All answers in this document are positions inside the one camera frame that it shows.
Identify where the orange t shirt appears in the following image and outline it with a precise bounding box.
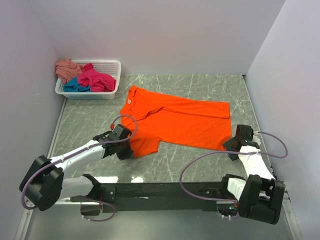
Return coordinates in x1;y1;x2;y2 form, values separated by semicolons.
120;85;232;158

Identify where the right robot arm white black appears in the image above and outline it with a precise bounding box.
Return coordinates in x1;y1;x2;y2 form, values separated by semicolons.
219;124;285;225

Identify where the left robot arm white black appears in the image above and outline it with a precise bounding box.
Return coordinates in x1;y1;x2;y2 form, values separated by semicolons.
19;124;136;211

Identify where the black base beam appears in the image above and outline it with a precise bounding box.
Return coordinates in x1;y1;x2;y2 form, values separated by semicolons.
70;182;238;216

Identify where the magenta t shirt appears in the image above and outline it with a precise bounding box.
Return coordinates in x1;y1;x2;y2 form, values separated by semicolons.
77;63;117;92

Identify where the blue t shirt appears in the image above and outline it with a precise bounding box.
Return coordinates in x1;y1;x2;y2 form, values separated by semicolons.
63;77;91;93

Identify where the white plastic laundry basket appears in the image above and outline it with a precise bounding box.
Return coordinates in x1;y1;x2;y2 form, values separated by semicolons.
55;59;122;100

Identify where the salmon pink t shirt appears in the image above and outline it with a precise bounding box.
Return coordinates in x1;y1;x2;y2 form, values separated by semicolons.
55;58;83;84

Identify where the aluminium frame rail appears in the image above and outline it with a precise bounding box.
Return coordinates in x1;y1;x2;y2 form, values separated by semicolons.
15;102;66;240

